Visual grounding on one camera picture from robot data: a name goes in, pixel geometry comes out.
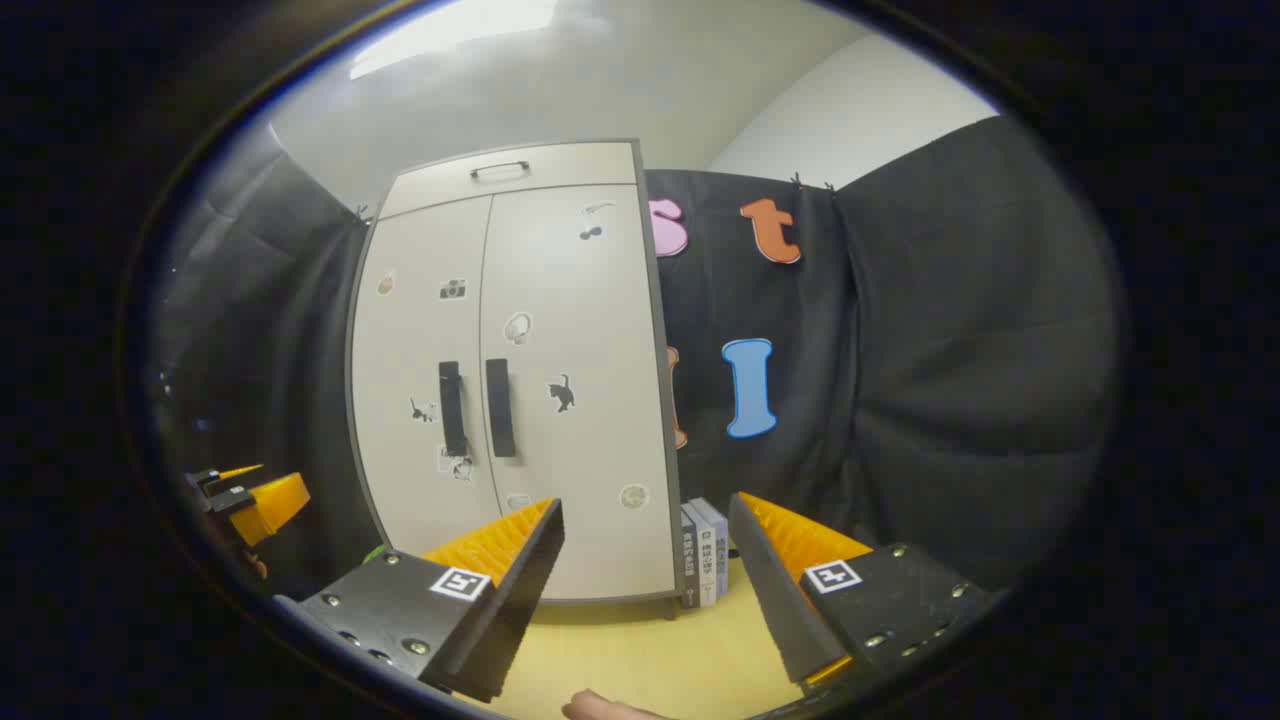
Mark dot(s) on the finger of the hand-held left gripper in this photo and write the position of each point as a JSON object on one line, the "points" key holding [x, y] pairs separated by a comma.
{"points": [[275, 505], [235, 471]]}

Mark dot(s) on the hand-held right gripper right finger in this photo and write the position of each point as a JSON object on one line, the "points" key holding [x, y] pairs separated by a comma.
{"points": [[775, 590]]}

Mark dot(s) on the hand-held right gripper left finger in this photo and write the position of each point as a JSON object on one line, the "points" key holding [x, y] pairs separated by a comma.
{"points": [[510, 610]]}

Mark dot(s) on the white double-door shoe cabinet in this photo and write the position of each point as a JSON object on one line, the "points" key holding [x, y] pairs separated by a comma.
{"points": [[672, 480]]}

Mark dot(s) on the camera sticker shoe cabinet door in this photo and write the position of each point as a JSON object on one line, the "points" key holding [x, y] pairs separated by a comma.
{"points": [[400, 340]]}

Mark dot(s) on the headphone sticker shoe cabinet door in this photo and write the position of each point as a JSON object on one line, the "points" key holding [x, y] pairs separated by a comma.
{"points": [[590, 400]]}

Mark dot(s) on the white cabinet drawer front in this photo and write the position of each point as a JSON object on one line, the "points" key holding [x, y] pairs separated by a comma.
{"points": [[560, 170]]}

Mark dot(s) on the pale blue book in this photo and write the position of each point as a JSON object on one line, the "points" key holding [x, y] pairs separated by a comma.
{"points": [[722, 540]]}

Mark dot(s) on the dark grey book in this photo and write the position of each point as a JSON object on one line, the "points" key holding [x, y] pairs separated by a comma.
{"points": [[688, 560]]}

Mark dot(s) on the black backdrop cloth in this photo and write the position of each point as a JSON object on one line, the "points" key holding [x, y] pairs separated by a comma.
{"points": [[950, 350]]}

